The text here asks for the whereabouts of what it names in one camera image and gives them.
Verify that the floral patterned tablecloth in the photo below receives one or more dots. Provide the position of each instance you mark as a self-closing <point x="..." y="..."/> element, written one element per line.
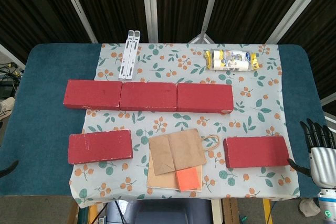
<point x="183" y="58"/>

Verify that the orange foam cube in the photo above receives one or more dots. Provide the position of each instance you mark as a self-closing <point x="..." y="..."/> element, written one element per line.
<point x="187" y="180"/>

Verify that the light brown flat board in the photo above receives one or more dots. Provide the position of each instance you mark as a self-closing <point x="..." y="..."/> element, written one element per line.
<point x="160" y="180"/>

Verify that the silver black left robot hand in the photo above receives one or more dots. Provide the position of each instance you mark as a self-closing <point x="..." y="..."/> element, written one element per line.
<point x="9" y="168"/>

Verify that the blue felt table cover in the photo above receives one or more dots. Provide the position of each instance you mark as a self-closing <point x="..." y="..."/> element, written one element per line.
<point x="47" y="77"/>

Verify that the green table leg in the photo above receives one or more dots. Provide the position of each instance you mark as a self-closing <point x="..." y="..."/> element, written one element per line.
<point x="84" y="216"/>

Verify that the white folding laptop stand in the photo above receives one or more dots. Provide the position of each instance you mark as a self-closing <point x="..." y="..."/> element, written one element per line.
<point x="128" y="58"/>

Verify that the white shoe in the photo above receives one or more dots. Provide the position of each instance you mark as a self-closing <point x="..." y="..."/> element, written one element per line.
<point x="6" y="106"/>

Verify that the pack of white bag rolls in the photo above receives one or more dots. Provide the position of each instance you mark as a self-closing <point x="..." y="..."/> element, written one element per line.
<point x="233" y="61"/>

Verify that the red brick row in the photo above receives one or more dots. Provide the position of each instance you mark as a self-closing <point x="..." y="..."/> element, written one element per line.
<point x="204" y="98"/>

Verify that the brown cardboard box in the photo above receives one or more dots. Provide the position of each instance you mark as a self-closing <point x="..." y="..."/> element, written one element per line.
<point x="230" y="212"/>

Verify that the white partition frame post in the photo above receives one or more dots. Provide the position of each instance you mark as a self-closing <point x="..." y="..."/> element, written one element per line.
<point x="211" y="6"/>
<point x="149" y="6"/>
<point x="77" y="6"/>
<point x="295" y="6"/>

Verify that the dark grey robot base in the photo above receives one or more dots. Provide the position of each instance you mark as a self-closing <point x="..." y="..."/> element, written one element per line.
<point x="170" y="211"/>

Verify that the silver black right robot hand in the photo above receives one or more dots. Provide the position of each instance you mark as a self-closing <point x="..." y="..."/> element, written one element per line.
<point x="323" y="163"/>

